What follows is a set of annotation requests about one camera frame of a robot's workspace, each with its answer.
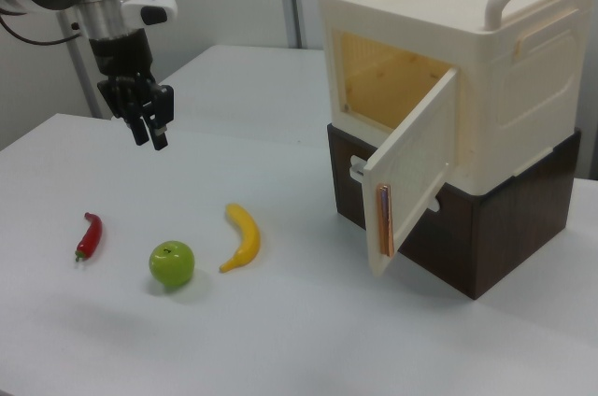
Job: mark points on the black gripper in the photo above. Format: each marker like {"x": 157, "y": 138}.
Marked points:
{"x": 122, "y": 64}

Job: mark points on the cream cabinet door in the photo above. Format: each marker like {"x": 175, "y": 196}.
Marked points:
{"x": 411, "y": 167}

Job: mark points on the cream plastic cabinet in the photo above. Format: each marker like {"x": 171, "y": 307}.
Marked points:
{"x": 514, "y": 102}

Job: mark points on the grey metal pole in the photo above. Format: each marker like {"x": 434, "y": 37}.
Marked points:
{"x": 86, "y": 74}

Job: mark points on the red chili pepper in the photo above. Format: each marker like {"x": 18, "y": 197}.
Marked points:
{"x": 91, "y": 237}

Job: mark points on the green apple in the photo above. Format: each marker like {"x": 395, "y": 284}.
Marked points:
{"x": 171, "y": 263}

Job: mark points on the yellow banana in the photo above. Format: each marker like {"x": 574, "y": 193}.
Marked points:
{"x": 246, "y": 239}

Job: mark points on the dark brown drawer box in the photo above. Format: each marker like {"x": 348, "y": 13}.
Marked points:
{"x": 509, "y": 237}

